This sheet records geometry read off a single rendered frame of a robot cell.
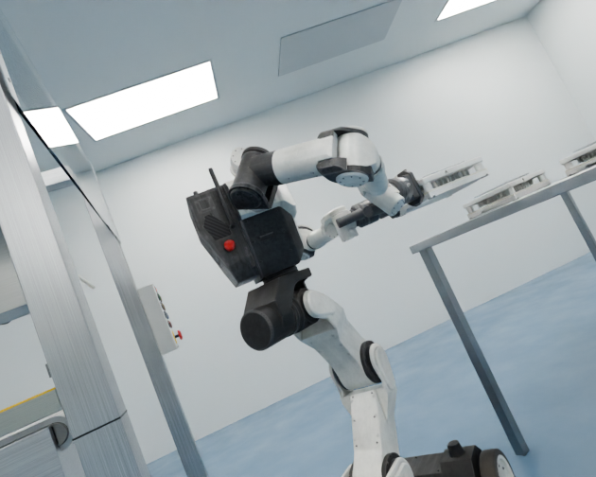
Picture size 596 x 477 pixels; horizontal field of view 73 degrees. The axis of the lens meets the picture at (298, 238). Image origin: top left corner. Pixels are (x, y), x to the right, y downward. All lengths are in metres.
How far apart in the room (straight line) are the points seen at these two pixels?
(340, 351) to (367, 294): 3.02
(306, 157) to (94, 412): 0.67
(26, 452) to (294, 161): 0.74
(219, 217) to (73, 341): 0.67
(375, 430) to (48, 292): 1.06
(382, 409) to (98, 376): 1.02
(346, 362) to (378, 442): 0.25
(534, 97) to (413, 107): 1.51
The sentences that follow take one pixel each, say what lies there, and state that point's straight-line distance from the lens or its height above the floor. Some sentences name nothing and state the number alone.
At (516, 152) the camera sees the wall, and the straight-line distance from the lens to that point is 5.44.
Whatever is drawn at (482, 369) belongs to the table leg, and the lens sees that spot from 1.81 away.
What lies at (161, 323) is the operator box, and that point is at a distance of 1.60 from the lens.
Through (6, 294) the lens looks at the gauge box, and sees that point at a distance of 0.97.
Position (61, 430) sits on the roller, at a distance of 0.73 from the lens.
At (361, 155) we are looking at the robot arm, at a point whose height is 1.14.
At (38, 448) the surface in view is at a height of 0.85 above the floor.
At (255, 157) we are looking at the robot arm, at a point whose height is 1.27.
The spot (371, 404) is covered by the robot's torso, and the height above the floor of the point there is 0.48.
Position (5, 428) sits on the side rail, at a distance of 0.73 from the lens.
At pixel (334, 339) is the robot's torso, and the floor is 0.72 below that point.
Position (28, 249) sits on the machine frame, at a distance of 0.67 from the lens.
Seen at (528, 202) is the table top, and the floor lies 0.88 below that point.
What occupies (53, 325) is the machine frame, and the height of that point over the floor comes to 1.00.
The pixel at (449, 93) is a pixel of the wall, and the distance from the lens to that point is 5.37.
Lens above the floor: 0.91
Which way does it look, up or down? 7 degrees up
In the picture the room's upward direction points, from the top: 24 degrees counter-clockwise
